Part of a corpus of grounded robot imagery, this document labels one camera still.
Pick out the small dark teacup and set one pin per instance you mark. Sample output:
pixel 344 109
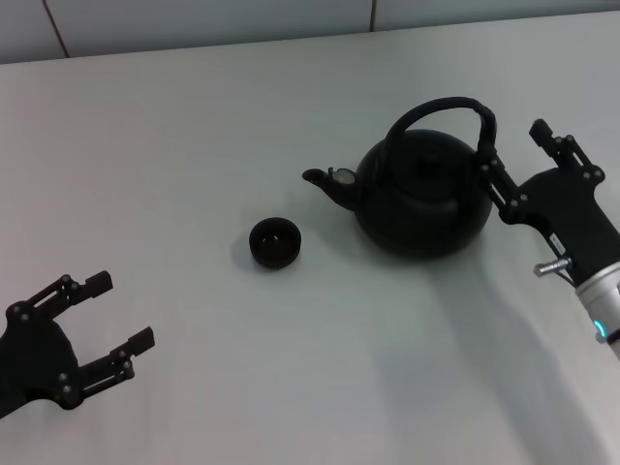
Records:
pixel 274 244

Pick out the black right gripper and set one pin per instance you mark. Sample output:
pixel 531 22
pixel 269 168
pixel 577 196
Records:
pixel 567 208

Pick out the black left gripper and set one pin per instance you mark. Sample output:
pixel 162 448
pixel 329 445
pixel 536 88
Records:
pixel 34 358

